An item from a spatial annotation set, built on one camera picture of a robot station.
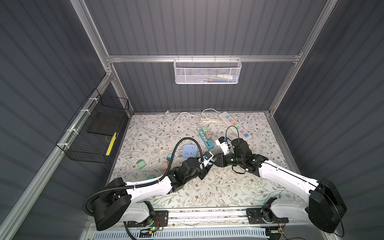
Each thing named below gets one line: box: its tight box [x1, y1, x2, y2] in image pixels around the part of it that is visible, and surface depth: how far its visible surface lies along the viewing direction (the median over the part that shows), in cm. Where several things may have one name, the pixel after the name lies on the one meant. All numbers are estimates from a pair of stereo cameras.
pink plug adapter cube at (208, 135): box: [206, 131, 212, 140], surface depth 101 cm
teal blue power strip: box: [199, 130, 215, 151], surface depth 101 cm
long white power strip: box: [218, 111, 252, 141], surface depth 113 cm
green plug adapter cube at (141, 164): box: [136, 160, 146, 169], surface depth 93 cm
